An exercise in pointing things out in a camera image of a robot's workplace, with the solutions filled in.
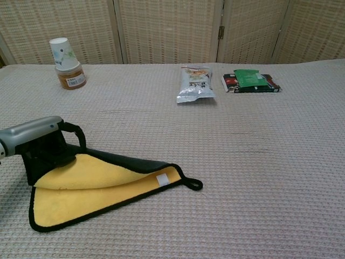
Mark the brass screen hinge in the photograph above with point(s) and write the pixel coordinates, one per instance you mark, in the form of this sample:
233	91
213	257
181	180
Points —
221	32

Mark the amber jar with label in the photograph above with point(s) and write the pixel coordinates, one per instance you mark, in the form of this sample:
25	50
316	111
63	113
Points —
71	79

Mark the dark red black packet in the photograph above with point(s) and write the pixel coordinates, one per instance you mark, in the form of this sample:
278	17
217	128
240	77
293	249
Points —
229	82

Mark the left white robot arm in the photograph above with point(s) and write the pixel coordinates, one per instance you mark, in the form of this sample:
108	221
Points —
1	151

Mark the beige woven tablecloth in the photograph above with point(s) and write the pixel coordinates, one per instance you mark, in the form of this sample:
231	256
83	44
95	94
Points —
242	162

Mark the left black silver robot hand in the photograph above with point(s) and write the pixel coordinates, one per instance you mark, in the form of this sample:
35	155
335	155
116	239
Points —
29	132

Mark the silver snack bag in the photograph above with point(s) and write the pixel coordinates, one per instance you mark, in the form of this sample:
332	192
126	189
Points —
195	86

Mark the woven folding screen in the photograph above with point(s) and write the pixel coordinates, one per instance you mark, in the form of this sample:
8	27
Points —
167	29

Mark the green packet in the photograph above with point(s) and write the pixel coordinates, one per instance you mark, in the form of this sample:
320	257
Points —
249	78

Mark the yellow cloth with black trim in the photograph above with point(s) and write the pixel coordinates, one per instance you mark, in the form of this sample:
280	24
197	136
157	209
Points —
81	199

